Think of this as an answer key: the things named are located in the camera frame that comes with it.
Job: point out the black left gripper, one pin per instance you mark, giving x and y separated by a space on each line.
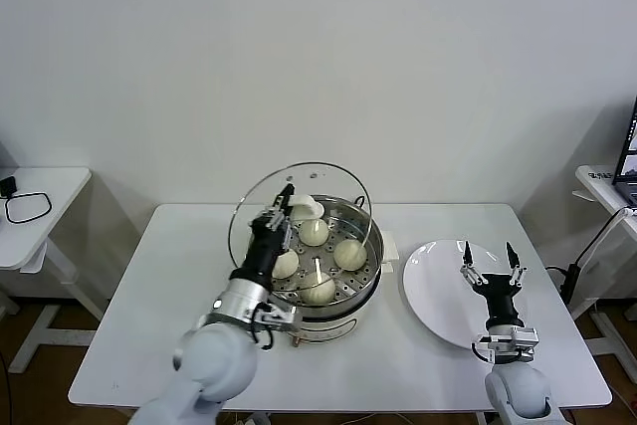
264 251

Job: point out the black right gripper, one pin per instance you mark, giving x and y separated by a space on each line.
500 295

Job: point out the white steamed baozi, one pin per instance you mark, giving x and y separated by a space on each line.
287 266
321 290
313 233
350 253

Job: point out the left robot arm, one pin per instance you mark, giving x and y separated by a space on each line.
219 360

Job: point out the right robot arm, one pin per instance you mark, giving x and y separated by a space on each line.
517 390

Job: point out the stainless steel steamer basket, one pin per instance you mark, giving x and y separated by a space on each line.
376 256

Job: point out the white oval plate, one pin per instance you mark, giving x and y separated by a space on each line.
433 285

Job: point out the white side table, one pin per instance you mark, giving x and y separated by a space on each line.
594 186
60 186

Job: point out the dark laptop screen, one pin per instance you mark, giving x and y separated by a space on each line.
628 146

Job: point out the small black adapter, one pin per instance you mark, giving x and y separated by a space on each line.
9 186

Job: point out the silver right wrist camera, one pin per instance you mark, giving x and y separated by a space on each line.
507 343

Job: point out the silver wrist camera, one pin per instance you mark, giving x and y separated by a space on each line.
278 318
507 343

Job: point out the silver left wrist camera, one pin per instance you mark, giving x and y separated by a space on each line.
278 318

